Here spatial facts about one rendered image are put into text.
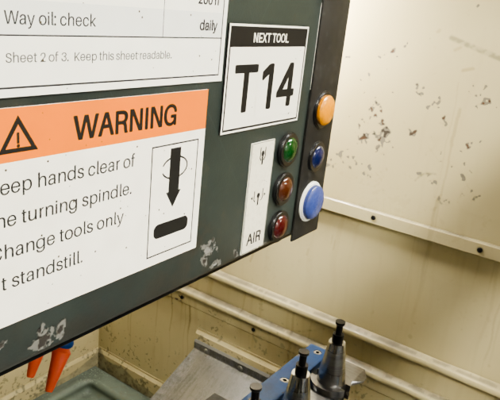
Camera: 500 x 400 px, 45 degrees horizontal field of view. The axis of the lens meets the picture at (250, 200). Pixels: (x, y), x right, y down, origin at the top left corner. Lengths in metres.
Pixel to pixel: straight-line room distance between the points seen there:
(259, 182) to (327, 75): 0.11
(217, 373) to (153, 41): 1.37
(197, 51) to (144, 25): 0.05
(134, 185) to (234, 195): 0.10
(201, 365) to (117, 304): 1.31
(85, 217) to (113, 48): 0.09
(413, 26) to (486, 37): 0.14
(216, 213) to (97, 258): 0.11
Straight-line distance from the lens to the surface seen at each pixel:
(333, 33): 0.50
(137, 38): 0.33
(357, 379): 1.02
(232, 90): 0.40
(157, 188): 0.36
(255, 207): 0.45
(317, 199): 0.52
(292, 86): 0.46
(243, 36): 0.40
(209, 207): 0.41
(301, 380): 0.86
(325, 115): 0.50
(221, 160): 0.40
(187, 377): 1.66
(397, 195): 1.26
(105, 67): 0.31
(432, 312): 1.32
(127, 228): 0.35
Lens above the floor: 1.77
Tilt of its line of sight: 18 degrees down
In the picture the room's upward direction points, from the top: 6 degrees clockwise
